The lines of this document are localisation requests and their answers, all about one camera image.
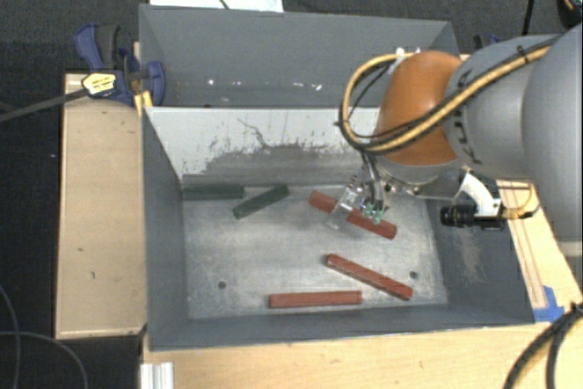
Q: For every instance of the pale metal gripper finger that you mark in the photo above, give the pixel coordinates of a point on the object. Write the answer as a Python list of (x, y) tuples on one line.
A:
[(342, 208)]

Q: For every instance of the red-brown flat block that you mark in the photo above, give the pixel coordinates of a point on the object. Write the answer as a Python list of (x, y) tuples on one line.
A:
[(369, 277), (371, 225), (314, 299)]

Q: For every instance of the dark green flat block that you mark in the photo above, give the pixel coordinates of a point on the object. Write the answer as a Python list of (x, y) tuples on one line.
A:
[(259, 201), (211, 192)]

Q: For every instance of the grey metal bin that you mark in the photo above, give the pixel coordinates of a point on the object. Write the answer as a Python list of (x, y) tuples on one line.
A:
[(255, 241)]

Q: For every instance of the pale wood board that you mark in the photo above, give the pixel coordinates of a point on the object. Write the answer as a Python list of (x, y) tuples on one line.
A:
[(100, 214)]

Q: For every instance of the black cylinder on white bracket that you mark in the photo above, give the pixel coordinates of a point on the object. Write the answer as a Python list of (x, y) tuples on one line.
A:
[(473, 214)]

